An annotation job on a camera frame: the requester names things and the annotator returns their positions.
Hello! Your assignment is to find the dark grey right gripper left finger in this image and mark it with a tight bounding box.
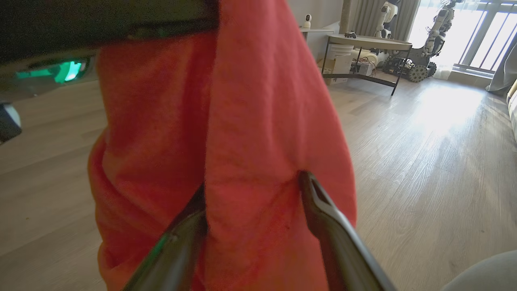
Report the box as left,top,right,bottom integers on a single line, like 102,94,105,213
123,184,208,291

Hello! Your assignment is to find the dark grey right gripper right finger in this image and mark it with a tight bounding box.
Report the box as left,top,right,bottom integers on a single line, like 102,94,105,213
298,170,398,291

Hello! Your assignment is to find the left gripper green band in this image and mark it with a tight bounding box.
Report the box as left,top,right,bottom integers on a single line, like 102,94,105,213
0,0,221,101

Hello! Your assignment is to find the red cloth garment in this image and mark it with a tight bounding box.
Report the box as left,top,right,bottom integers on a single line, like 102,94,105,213
88,0,357,291

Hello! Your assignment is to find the grey seat cushion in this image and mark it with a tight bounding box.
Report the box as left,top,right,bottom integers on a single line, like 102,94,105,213
440,250,517,291

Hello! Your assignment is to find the cardboard box under table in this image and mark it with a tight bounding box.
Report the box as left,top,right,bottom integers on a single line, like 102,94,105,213
317,55,353,86

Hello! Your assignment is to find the white cabinet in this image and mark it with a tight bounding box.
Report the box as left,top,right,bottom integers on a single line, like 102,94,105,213
300,27,335,62

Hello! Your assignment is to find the round side table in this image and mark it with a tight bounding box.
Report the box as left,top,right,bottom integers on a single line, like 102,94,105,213
322,34,413,96

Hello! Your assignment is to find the beige sofa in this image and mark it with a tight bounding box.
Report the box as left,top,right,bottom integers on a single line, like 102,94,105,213
506,79,517,143

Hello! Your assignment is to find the grey window curtain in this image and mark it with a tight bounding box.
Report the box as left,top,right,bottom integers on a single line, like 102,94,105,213
349,0,420,41

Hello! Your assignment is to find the white humanoid robot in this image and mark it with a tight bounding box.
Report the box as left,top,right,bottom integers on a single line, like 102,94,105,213
374,0,400,39

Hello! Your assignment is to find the grey bunched curtain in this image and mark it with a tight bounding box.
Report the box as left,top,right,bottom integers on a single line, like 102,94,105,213
486,42,517,97

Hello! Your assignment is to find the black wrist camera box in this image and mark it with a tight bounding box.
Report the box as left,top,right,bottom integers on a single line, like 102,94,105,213
0,103,22,144

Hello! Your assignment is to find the electronics box with wires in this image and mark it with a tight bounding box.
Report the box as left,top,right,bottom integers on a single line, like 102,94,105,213
351,59,374,77

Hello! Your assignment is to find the beige scratching post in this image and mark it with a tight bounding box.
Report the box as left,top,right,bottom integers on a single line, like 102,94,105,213
339,0,353,35

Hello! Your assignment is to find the grey window frame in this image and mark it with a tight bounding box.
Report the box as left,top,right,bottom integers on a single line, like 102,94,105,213
452,0,517,76

